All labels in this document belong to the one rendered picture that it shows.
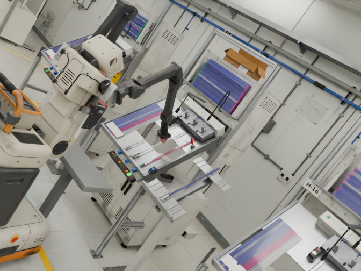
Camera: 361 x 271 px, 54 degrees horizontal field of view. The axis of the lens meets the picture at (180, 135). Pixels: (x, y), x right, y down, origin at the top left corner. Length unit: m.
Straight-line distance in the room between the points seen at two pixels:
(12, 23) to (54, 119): 4.75
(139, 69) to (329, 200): 2.38
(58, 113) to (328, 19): 3.34
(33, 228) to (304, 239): 1.59
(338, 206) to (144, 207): 1.42
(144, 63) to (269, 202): 2.05
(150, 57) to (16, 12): 3.34
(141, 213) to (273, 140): 1.95
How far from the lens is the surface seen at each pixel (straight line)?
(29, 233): 2.24
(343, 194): 2.35
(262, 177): 4.18
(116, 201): 3.12
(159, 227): 2.52
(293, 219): 2.39
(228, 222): 4.33
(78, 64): 2.01
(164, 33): 3.88
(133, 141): 2.77
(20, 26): 6.81
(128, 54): 3.75
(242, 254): 2.18
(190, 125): 2.80
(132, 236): 2.97
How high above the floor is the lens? 1.57
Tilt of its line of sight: 11 degrees down
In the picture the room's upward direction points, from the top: 35 degrees clockwise
